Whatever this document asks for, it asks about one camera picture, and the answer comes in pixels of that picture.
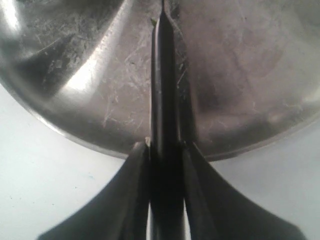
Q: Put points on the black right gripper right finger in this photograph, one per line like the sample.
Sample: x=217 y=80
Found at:
x=217 y=211

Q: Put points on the round stainless steel plate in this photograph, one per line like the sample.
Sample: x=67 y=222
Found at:
x=250 y=69

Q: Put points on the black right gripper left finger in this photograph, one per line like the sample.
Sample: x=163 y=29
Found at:
x=119 y=211

